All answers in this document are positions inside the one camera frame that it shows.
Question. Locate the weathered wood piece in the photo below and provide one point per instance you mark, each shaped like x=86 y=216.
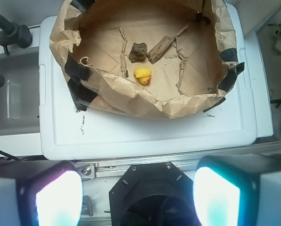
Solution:
x=159 y=49

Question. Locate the yellow rubber duck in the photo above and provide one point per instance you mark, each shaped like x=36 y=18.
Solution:
x=143 y=74

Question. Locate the crumpled brown paper bag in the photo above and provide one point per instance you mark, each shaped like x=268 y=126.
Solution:
x=146 y=58

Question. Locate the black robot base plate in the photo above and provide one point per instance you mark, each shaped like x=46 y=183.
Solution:
x=156 y=194

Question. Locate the dark brown rock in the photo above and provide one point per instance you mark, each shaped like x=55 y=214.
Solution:
x=138 y=52

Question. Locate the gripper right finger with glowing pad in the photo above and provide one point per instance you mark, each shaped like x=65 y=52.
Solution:
x=238 y=190

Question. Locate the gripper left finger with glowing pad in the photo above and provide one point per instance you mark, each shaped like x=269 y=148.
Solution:
x=40 y=193

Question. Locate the metal corner bracket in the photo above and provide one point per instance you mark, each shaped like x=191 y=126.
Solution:
x=87 y=208

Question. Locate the white plastic cooler lid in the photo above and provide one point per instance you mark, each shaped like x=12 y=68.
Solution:
x=71 y=134

